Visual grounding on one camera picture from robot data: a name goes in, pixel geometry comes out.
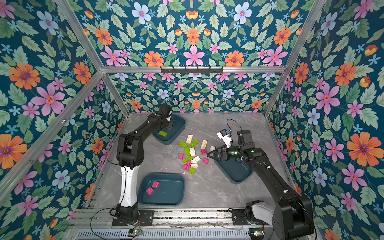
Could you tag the cream long lego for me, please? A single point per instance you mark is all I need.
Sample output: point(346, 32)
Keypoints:
point(204, 144)
point(189, 139)

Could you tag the green small lego near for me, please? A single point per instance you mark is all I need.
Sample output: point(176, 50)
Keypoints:
point(192, 171)

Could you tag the black wall hook rail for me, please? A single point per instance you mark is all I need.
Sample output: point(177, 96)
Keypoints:
point(191, 70)

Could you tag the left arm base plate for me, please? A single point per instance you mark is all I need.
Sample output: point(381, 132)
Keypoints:
point(127, 217)

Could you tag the far teal bin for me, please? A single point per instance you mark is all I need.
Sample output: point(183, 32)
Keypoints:
point(177, 125)

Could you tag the near teal bin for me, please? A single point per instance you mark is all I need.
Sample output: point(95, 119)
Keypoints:
point(170, 192)

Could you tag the green long lego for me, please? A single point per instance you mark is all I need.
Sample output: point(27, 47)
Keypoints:
point(194, 143)
point(163, 134)
point(187, 152)

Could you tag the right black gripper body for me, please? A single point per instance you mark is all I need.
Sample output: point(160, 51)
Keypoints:
point(233, 152)

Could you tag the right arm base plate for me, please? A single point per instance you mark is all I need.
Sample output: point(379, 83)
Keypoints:
point(241, 217)

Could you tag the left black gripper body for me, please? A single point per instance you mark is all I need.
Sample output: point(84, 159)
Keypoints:
point(166, 124)

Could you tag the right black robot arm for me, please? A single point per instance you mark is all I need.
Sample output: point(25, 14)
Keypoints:
point(292, 216)

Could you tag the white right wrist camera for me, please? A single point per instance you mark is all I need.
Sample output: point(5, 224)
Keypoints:
point(226, 137)

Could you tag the pink small lego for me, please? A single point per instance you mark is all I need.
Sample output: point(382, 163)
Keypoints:
point(155, 184)

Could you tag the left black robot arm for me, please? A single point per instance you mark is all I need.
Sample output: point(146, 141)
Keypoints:
point(130, 155)

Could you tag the teal bin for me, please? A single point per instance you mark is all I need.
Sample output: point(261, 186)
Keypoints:
point(170, 192)
point(235, 171)
point(177, 125)

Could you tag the cream lego center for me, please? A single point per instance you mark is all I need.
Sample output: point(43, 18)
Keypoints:
point(192, 152)

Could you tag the right teal bin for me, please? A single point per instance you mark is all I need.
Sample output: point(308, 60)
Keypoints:
point(235, 171)

